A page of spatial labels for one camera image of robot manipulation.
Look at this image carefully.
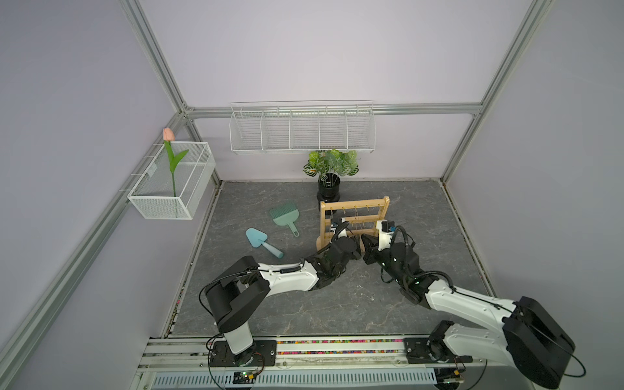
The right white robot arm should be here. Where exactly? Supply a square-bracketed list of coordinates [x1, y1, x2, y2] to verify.
[362, 235, 575, 389]

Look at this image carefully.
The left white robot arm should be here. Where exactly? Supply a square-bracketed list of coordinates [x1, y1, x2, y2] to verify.
[198, 237, 361, 366]

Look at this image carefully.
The wooden jewelry display stand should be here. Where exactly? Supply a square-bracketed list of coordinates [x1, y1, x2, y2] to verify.
[316, 196, 390, 250]

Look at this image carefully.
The teal small shovel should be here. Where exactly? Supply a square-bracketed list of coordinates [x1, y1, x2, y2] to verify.
[245, 228, 284, 258]

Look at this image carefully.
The potted green plant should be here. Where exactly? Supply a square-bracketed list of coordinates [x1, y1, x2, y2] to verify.
[302, 149, 359, 202]

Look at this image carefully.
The pink artificial tulip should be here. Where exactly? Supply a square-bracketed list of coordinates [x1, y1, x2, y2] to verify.
[162, 128, 189, 197]

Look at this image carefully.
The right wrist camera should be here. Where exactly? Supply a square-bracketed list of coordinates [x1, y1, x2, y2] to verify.
[376, 219, 395, 251]

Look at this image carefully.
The white wire wall shelf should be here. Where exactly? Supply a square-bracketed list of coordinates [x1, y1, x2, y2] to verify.
[229, 100, 376, 154]

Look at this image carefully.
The white slotted cable duct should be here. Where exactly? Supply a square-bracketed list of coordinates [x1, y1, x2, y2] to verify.
[151, 368, 437, 389]

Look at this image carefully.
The white mesh wall basket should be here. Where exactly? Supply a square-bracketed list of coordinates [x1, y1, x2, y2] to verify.
[127, 141, 215, 220]

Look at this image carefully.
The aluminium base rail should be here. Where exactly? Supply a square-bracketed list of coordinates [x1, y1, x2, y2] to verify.
[135, 336, 498, 374]

